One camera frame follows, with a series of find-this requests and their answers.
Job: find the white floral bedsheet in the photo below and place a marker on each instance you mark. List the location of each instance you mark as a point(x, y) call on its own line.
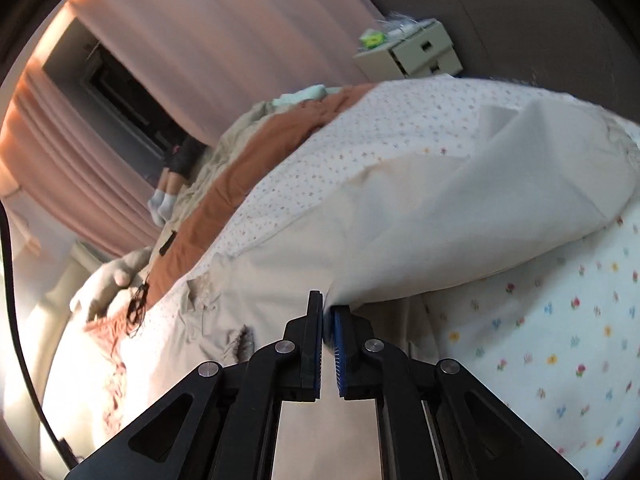
point(550, 335)

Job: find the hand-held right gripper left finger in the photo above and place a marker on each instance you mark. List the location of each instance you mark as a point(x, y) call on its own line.
point(315, 345)

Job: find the dark window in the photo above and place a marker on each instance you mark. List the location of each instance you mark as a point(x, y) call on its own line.
point(125, 95)

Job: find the white plush toy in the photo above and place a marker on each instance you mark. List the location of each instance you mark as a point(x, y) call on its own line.
point(107, 280)

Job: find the pink curtain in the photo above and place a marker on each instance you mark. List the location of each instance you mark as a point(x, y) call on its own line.
point(65, 160)
point(225, 25)

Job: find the large beige garment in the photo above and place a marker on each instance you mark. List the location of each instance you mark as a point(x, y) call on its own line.
point(400, 220)

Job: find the white pillow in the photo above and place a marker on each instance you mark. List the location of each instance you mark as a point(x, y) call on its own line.
point(85, 400)

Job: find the cream padded headboard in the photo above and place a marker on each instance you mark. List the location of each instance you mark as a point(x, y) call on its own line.
point(55, 300)

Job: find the white dotted quilt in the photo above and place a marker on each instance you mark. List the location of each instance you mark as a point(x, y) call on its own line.
point(350, 135)

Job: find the orange-brown blanket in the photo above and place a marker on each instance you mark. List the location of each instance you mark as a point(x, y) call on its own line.
point(240, 175)

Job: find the cream bedside cabinet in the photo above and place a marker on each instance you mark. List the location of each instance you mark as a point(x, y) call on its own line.
point(415, 52)

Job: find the small green item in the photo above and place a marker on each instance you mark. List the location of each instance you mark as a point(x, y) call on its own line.
point(372, 38)

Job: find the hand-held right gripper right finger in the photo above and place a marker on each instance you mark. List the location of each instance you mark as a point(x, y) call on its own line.
point(341, 352)

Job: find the clear plastic packet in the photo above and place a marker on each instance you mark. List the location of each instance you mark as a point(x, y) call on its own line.
point(400, 25)

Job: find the mint green cloth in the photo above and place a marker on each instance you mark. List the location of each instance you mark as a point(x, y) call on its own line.
point(305, 94)

